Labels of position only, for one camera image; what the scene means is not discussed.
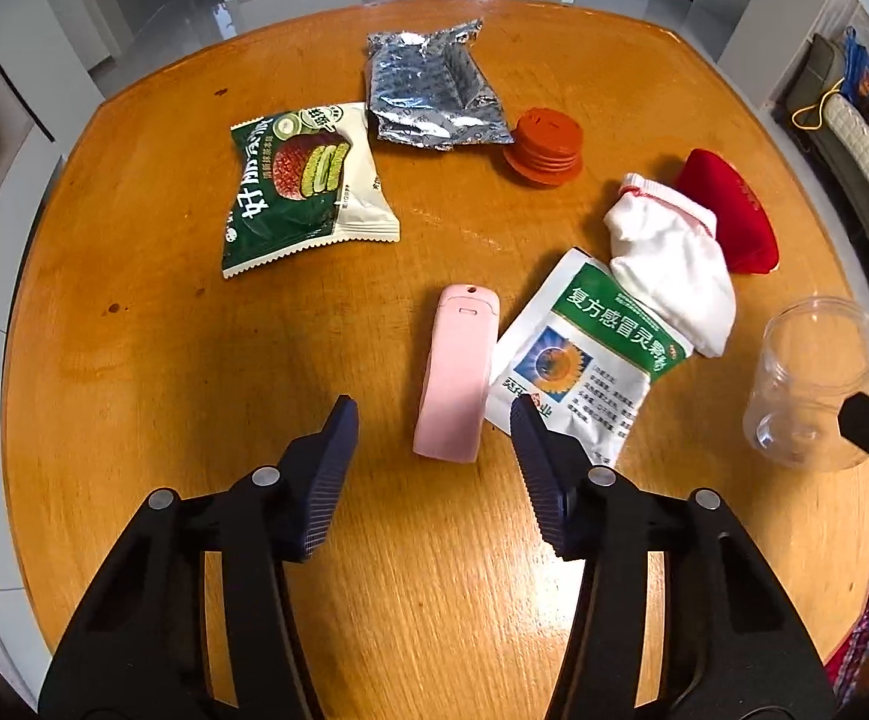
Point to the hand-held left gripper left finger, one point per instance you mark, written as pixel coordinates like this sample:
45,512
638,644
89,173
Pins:
322,480

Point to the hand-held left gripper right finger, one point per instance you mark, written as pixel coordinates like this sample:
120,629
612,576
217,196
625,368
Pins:
539,480

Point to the clear plastic jar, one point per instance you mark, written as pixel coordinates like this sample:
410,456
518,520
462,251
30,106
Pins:
801,375

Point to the white and green medicine sachet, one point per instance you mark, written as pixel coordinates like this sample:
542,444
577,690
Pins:
576,360

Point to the pink oblong case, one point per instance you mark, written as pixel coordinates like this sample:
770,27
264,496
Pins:
453,375

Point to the white cloth pouch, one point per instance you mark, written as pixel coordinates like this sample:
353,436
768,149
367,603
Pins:
674,270

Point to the red case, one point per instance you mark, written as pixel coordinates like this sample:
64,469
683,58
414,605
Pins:
741,210

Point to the green snack packet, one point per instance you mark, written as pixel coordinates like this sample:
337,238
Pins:
292,187

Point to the orange ribbed plastic plug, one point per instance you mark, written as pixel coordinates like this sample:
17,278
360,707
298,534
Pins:
547,139

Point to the blue bag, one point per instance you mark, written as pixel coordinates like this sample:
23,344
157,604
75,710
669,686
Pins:
860,64

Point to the green sofa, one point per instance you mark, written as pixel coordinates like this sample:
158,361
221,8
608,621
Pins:
816,67

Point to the silver foil packet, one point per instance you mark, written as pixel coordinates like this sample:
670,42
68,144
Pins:
427,90

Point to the white board panel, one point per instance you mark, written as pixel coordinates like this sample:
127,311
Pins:
779,7

